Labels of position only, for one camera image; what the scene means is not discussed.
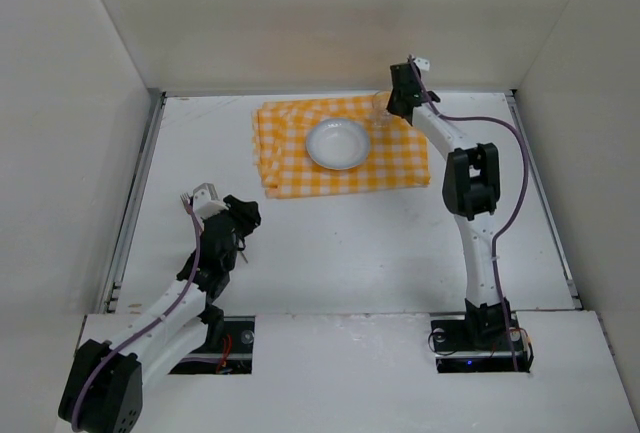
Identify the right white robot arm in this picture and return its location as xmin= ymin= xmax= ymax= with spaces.
xmin=387 ymin=60 xmax=510 ymax=349

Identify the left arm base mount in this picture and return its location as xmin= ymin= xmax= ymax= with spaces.
xmin=170 ymin=316 xmax=256 ymax=376

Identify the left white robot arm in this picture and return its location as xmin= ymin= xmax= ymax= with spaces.
xmin=58 ymin=184 xmax=262 ymax=432

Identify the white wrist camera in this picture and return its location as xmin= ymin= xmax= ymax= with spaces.
xmin=408 ymin=55 xmax=431 ymax=72
xmin=191 ymin=183 xmax=227 ymax=220

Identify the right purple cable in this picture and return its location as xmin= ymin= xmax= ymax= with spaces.
xmin=407 ymin=55 xmax=531 ymax=372

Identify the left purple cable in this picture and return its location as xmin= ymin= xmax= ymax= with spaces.
xmin=69 ymin=200 xmax=209 ymax=432

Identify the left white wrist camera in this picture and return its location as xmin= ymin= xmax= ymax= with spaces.
xmin=191 ymin=183 xmax=227 ymax=220

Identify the copper fork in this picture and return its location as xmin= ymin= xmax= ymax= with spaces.
xmin=180 ymin=193 xmax=193 ymax=209

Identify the white round plate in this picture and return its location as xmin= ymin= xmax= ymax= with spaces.
xmin=305 ymin=118 xmax=371 ymax=171

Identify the purple cable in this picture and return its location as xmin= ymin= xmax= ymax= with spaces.
xmin=407 ymin=55 xmax=531 ymax=372
xmin=69 ymin=200 xmax=209 ymax=432

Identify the yellow checkered cloth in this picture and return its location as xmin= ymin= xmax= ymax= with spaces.
xmin=252 ymin=91 xmax=431 ymax=199

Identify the clear plastic cup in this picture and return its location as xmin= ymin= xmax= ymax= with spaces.
xmin=371 ymin=91 xmax=393 ymax=128

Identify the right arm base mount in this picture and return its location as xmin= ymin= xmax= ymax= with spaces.
xmin=428 ymin=303 xmax=534 ymax=373

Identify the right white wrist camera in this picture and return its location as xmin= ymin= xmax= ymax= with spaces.
xmin=408 ymin=55 xmax=431 ymax=72

